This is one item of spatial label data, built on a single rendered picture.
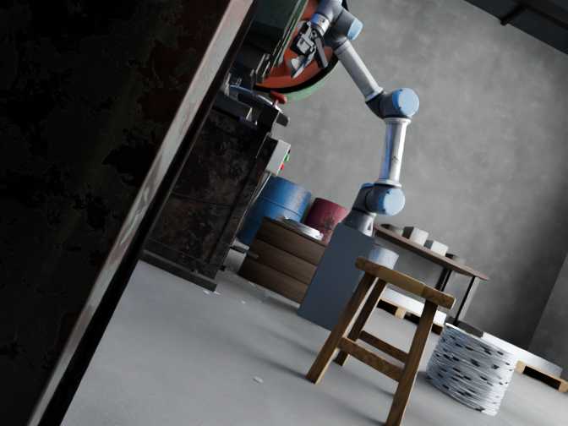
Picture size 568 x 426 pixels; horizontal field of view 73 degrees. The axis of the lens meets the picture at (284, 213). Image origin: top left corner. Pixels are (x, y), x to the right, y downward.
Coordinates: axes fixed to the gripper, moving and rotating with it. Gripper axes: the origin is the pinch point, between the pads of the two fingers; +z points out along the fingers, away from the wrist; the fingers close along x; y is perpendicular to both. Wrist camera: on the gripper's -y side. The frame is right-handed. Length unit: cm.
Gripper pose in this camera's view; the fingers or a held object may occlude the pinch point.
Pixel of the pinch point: (294, 76)
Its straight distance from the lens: 161.9
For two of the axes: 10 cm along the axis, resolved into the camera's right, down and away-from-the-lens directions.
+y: -7.5, -4.3, -5.1
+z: -4.9, 8.7, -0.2
